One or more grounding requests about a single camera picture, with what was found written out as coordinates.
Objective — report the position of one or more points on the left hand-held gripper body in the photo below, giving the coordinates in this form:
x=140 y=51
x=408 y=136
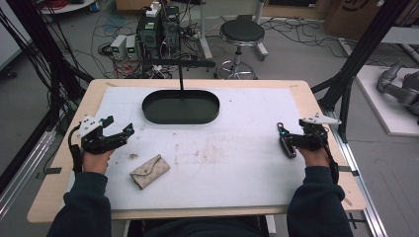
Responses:
x=93 y=138

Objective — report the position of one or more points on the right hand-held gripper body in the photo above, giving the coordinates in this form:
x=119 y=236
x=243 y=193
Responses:
x=311 y=135

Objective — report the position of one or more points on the beige patterned wallet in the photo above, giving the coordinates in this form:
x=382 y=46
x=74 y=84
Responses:
x=150 y=171

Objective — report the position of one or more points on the black oval tray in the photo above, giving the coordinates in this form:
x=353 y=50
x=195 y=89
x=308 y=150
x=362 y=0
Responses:
x=181 y=107

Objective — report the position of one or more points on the person's right hand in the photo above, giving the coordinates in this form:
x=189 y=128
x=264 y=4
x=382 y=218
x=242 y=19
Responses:
x=312 y=157

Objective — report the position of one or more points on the person's left hand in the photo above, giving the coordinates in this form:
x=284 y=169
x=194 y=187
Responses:
x=95 y=161

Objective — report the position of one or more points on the grey power supply unit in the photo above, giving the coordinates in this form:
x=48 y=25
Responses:
x=118 y=46
x=131 y=46

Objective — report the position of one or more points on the white table mat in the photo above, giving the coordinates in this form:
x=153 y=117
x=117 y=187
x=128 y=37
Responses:
x=210 y=158

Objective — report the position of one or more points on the black hanger stand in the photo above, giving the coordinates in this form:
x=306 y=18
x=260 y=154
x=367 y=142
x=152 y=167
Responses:
x=180 y=65

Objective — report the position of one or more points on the white floor board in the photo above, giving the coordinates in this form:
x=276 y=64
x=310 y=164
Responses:
x=388 y=98

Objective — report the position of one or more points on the black round stool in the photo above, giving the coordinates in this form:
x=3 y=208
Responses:
x=240 y=46

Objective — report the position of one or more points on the black computer tower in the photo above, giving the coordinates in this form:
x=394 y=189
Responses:
x=147 y=34
x=170 y=29

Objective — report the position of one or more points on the person's dark lap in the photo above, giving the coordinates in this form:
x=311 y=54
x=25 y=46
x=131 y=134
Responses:
x=201 y=227

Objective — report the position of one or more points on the white power strip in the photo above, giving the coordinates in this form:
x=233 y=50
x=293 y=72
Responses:
x=153 y=9

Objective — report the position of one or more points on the cardboard box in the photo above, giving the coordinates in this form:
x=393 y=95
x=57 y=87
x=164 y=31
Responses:
x=355 y=16

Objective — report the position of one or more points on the black metal frame post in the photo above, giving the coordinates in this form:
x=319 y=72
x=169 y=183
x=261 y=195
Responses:
x=359 y=62
x=42 y=56

